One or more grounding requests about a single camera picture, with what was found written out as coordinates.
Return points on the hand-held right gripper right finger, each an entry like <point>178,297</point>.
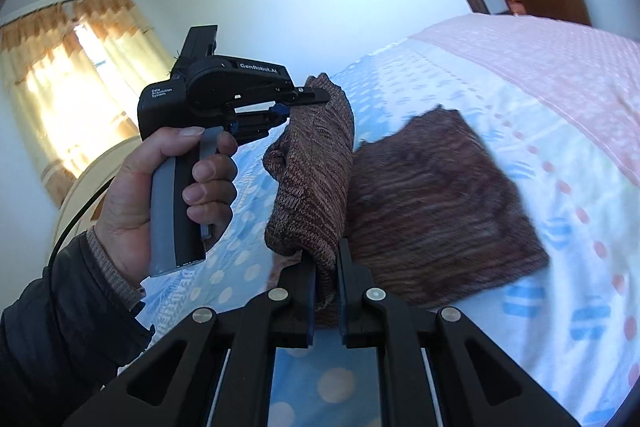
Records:
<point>342,302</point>

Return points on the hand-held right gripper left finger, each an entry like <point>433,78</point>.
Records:
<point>311,307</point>

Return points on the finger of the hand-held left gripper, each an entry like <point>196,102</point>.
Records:
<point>295,96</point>
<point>260,123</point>

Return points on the brown knitted sweater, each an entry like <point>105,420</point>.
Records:
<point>425,207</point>

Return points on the person's left forearm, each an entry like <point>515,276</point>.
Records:
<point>55,337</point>

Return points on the person's left hand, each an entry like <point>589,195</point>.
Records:
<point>125,202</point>

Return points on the cream curved bed board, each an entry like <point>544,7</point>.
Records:
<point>95,177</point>

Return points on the yellow patterned curtain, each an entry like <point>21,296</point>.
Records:
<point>55,77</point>

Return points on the blue pink printed blanket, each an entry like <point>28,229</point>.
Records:
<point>550,117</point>

